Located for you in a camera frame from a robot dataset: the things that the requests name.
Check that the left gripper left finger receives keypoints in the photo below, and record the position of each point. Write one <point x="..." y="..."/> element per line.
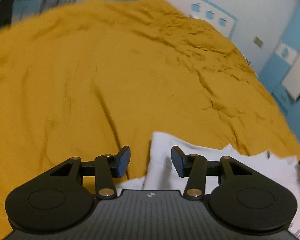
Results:
<point x="105" y="169"/>

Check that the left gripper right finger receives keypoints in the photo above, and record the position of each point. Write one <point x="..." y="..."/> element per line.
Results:
<point x="195" y="168"/>

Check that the white t-shirt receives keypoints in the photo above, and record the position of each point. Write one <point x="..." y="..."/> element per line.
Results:
<point x="162" y="175"/>

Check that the blue white wardrobe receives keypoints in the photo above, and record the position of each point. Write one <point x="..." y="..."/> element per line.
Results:
<point x="277" y="67"/>

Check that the mustard yellow bed cover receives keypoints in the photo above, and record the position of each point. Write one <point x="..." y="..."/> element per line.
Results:
<point x="87" y="78"/>

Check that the beige wall switch plate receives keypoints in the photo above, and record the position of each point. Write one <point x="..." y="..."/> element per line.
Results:
<point x="258" y="42"/>

